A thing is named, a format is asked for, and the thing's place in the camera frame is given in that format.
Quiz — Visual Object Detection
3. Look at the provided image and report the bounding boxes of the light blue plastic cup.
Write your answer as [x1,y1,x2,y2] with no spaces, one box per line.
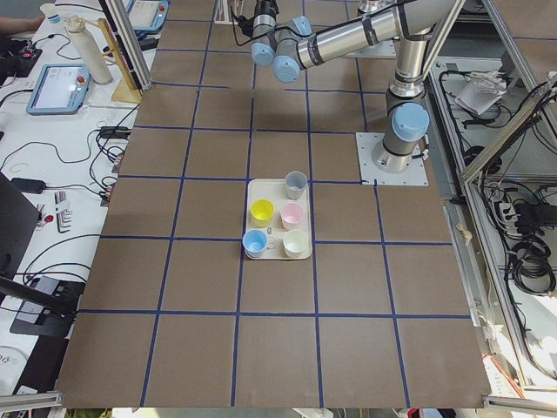
[242,229,275,258]

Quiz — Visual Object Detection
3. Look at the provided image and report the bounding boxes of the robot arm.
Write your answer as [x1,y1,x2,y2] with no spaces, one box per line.
[235,1,463,174]

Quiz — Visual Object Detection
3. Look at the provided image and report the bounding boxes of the pink plastic cup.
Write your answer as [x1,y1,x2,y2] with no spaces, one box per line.
[280,202,305,230]

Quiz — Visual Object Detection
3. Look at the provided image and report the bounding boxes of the yellow plastic cup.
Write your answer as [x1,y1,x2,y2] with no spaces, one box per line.
[250,199,275,227]

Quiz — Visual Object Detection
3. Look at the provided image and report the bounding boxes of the grey plastic cup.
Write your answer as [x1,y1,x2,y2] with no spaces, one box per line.
[285,171,307,199]

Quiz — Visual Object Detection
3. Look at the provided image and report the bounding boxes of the cream plastic cup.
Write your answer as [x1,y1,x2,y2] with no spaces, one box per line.
[283,230,309,258]

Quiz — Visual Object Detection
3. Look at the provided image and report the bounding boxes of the white plastic tray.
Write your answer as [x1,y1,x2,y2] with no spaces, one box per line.
[245,179,312,260]

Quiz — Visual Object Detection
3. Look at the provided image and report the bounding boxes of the wooden paper towel stand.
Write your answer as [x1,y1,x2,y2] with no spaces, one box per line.
[82,17,141,104]

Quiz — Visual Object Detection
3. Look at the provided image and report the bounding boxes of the hex key set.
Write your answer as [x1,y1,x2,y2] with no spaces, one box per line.
[54,191,71,233]

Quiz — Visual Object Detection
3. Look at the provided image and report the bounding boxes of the blue teach pendant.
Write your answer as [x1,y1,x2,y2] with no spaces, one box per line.
[26,64,91,116]
[123,0,170,35]

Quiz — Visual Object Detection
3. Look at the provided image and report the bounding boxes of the crumpled white paper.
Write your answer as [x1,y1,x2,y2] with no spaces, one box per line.
[455,71,507,116]

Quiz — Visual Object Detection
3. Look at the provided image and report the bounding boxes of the black monitor stand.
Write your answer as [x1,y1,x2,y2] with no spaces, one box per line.
[0,173,86,339]

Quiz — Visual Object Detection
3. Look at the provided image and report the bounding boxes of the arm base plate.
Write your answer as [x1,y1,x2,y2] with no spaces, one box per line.
[355,132,428,187]

